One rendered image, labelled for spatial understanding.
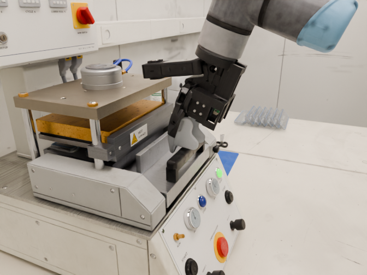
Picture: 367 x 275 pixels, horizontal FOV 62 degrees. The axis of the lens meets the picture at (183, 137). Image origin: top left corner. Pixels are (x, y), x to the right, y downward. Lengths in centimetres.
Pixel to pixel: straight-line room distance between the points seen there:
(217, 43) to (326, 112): 259
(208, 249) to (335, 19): 45
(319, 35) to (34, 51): 52
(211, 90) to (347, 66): 248
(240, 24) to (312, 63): 247
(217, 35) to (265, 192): 59
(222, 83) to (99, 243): 34
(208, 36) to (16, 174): 49
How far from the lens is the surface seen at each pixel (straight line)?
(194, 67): 51
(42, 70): 75
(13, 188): 68
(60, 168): 56
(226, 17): 48
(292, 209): 90
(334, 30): 45
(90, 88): 61
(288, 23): 46
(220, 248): 67
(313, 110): 302
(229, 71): 50
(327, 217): 90
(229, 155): 115
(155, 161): 61
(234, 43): 48
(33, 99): 58
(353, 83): 298
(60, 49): 74
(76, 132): 58
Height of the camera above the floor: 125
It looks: 22 degrees down
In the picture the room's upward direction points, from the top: straight up
